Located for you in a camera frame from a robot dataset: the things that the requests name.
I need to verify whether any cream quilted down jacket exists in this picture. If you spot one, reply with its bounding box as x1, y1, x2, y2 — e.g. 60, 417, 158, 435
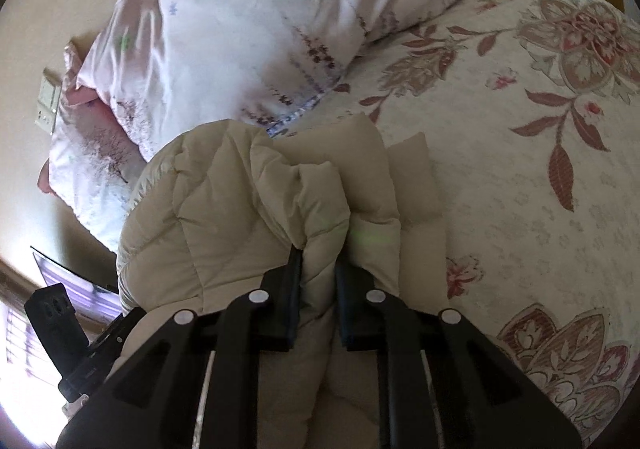
117, 114, 448, 448

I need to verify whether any lavender print pillow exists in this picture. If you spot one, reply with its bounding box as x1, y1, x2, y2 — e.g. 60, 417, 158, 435
76, 0, 455, 158

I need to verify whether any white pink floral pillow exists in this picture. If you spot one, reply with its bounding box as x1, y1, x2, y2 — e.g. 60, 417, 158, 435
38, 99, 146, 252

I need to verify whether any white wall switch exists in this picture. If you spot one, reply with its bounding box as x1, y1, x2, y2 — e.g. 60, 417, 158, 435
35, 71, 62, 135

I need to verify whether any floral bed sheet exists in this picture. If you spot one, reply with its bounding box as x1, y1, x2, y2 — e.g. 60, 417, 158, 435
282, 0, 639, 445

